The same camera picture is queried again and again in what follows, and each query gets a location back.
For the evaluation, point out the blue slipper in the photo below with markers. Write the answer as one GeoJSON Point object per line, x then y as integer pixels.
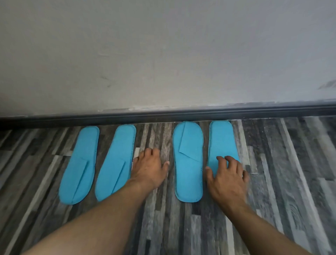
{"type": "Point", "coordinates": [78, 168]}
{"type": "Point", "coordinates": [223, 142]}
{"type": "Point", "coordinates": [115, 163]}
{"type": "Point", "coordinates": [187, 178]}

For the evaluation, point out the person's left hand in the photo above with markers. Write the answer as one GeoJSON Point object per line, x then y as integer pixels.
{"type": "Point", "coordinates": [148, 168]}

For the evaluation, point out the person's left forearm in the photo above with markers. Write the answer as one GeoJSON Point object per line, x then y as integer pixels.
{"type": "Point", "coordinates": [99, 223]}

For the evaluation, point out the person's right forearm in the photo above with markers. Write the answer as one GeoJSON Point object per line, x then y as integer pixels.
{"type": "Point", "coordinates": [260, 233]}

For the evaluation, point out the dark grey baseboard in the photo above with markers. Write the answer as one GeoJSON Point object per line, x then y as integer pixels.
{"type": "Point", "coordinates": [157, 117]}

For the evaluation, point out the person's right hand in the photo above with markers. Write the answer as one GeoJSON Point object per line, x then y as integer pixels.
{"type": "Point", "coordinates": [229, 186]}

